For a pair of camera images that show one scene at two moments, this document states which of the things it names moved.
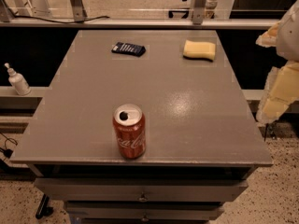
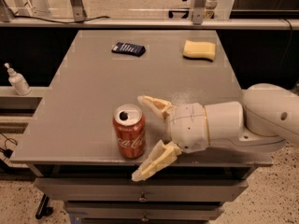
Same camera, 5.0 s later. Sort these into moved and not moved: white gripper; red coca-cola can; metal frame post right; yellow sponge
Moved: white gripper
Not moved: metal frame post right; red coca-cola can; yellow sponge
